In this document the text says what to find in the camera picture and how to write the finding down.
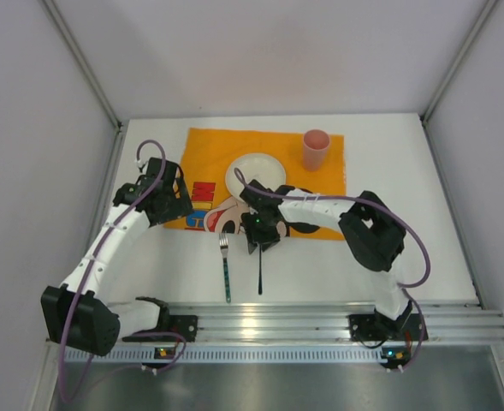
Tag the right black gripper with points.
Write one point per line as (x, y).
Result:
(260, 239)

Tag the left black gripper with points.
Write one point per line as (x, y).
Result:
(176, 199)

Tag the fork with teal handle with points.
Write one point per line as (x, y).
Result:
(223, 243)

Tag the blue metallic spoon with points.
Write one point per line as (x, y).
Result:
(260, 270)

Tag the cream round plate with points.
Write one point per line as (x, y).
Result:
(256, 171)

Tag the orange cartoon mouse cloth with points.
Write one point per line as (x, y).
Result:
(207, 166)

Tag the pink plastic cup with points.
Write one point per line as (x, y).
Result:
(315, 146)

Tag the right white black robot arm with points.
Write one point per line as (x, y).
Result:
(374, 238)

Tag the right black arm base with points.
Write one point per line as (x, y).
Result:
(373, 328)

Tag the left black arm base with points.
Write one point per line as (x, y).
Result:
(184, 325)

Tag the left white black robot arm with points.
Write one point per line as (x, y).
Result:
(77, 313)

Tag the perforated grey cable duct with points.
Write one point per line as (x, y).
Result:
(197, 354)

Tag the aluminium mounting rail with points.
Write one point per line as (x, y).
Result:
(325, 324)

